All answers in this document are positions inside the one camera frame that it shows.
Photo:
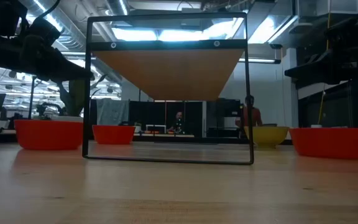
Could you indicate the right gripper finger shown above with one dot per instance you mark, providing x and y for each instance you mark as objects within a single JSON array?
[
  {"x": 309, "y": 86},
  {"x": 309, "y": 74}
]

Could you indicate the red plastic mini bowl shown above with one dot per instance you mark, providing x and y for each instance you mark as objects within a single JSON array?
[
  {"x": 113, "y": 135},
  {"x": 329, "y": 144},
  {"x": 48, "y": 137}
]

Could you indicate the yellow patterned mini bowl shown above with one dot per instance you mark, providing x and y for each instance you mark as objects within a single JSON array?
[{"x": 269, "y": 137}]

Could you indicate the pale green cup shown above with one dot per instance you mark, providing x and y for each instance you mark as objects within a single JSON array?
[{"x": 316, "y": 126}]

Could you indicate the grey cloth cover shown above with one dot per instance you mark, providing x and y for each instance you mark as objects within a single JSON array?
[{"x": 112, "y": 112}]

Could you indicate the narrow ceiling light strip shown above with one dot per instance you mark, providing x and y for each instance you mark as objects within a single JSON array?
[{"x": 259, "y": 60}]

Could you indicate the dark office chair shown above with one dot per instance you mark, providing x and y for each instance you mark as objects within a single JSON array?
[{"x": 269, "y": 124}]

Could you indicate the person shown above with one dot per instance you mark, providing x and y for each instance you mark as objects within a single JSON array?
[
  {"x": 257, "y": 116},
  {"x": 178, "y": 123}
]

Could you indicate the white ceiling box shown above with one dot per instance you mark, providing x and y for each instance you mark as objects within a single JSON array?
[{"x": 337, "y": 6}]

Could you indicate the slanted ceiling light panel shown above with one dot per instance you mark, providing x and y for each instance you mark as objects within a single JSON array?
[{"x": 266, "y": 31}]

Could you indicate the wide ceiling light panel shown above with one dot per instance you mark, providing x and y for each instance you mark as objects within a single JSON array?
[{"x": 135, "y": 34}]

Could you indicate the grey ceiling pipe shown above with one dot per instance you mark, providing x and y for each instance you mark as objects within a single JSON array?
[{"x": 117, "y": 6}]

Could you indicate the black partition cabinet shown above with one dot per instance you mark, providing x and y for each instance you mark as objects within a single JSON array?
[{"x": 148, "y": 113}]

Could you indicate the black equipment rack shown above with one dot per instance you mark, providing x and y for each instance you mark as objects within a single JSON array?
[{"x": 222, "y": 109}]

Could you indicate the white framed box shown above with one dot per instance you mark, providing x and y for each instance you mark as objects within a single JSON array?
[{"x": 155, "y": 129}]

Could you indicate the black-framed wooden shelf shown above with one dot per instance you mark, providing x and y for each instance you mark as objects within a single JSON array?
[{"x": 172, "y": 74}]

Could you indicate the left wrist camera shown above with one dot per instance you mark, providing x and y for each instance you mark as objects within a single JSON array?
[{"x": 43, "y": 31}]

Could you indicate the silver ventilation duct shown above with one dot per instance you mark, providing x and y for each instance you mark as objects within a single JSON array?
[{"x": 73, "y": 39}]

